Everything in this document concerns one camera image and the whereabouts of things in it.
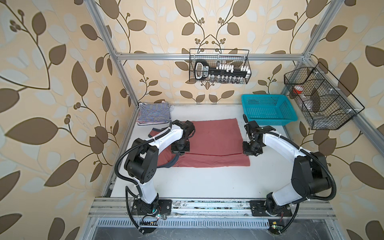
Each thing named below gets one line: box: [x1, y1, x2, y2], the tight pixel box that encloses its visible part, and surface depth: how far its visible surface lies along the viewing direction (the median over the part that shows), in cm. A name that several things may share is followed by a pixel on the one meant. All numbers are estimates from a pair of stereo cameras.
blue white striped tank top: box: [136, 102, 171, 126], surface depth 110 cm
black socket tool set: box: [194, 60, 251, 84], surface depth 85 cm
